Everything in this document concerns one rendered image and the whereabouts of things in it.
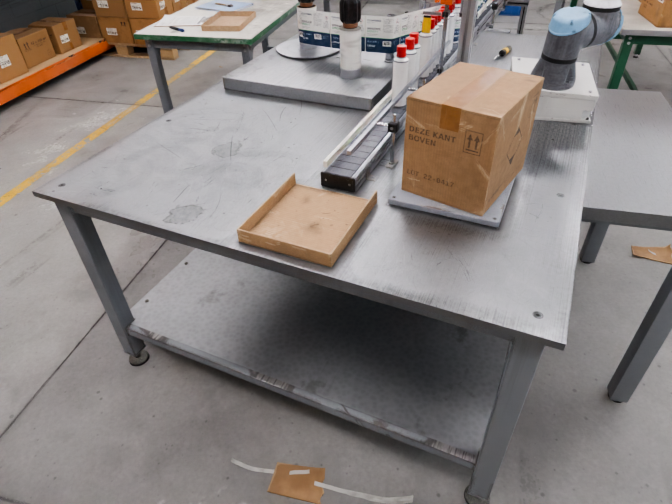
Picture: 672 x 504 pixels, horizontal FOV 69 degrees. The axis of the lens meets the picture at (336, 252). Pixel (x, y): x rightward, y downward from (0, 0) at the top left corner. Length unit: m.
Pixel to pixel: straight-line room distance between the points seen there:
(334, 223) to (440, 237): 0.27
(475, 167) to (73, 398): 1.69
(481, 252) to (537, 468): 0.89
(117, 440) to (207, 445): 0.33
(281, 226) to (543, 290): 0.65
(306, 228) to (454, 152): 0.42
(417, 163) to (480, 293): 0.40
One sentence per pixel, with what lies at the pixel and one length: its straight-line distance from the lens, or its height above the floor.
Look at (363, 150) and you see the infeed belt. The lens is 1.52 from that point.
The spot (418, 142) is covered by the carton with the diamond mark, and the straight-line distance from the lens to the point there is 1.30.
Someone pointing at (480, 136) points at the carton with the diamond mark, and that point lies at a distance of 1.22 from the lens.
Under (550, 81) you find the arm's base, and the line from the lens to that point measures 1.90.
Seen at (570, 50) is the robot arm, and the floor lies 1.07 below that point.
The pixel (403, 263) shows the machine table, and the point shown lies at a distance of 1.16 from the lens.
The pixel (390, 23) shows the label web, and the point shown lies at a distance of 2.23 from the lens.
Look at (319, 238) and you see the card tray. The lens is 1.23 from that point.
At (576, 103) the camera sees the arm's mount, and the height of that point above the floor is 0.90.
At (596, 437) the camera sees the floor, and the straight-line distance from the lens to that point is 2.01.
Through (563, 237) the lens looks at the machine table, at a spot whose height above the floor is 0.83.
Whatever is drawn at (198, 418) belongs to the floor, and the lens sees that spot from 1.95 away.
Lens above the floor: 1.58
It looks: 39 degrees down
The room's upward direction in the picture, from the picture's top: 2 degrees counter-clockwise
